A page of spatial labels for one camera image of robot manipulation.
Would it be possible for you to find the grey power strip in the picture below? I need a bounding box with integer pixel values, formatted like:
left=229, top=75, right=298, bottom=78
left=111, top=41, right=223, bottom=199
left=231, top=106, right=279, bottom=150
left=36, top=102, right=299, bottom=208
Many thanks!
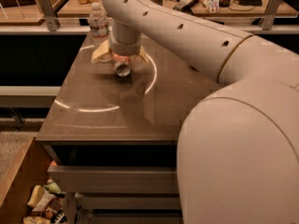
left=173, top=0, right=199, bottom=11

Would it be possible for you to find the metal rail bracket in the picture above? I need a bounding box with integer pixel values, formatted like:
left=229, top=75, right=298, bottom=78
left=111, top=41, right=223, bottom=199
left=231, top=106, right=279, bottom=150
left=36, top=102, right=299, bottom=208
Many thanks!
left=38, top=0, right=59, bottom=32
left=259, top=0, right=281, bottom=31

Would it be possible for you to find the clear plastic water bottle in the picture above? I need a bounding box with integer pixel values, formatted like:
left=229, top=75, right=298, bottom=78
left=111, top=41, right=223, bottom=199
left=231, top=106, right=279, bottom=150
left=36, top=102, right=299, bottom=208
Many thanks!
left=88, top=3, right=109, bottom=46

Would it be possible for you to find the left metal rail bracket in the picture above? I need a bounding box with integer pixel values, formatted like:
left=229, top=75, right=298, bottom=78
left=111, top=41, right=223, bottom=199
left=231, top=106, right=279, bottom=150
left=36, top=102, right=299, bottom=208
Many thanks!
left=38, top=0, right=59, bottom=32

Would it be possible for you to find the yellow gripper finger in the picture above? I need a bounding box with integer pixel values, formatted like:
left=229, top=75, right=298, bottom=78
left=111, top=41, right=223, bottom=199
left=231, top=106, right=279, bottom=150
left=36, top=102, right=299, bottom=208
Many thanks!
left=92, top=40, right=112, bottom=63
left=138, top=46, right=150, bottom=63

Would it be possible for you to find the grey drawer cabinet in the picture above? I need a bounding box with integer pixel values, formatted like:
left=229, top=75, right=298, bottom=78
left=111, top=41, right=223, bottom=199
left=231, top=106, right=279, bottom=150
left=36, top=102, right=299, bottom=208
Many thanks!
left=36, top=37, right=219, bottom=224

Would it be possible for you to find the wooden snack bin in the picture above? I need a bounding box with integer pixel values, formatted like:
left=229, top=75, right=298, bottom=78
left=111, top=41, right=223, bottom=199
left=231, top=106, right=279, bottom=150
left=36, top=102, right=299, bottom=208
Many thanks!
left=0, top=136, right=68, bottom=224

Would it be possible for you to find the colourful small box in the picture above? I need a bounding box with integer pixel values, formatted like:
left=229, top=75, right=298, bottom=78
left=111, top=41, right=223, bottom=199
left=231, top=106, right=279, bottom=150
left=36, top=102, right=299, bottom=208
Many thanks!
left=203, top=0, right=219, bottom=13

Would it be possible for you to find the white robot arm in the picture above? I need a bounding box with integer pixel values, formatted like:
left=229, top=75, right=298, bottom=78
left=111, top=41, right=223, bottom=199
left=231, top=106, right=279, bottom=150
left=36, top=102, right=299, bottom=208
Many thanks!
left=102, top=0, right=299, bottom=224

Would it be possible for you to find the right metal rail bracket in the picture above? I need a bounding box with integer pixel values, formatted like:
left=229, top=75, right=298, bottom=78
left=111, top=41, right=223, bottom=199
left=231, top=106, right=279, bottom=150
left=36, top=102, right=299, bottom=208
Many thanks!
left=259, top=0, right=281, bottom=31

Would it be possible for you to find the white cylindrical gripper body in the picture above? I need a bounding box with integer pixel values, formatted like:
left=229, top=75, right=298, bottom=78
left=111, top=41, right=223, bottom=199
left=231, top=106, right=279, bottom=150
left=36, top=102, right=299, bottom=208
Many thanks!
left=108, top=35, right=141, bottom=56

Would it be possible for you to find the red coke can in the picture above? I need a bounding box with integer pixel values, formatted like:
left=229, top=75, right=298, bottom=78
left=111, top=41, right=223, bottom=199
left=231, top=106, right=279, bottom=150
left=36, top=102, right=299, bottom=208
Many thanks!
left=113, top=54, right=132, bottom=77

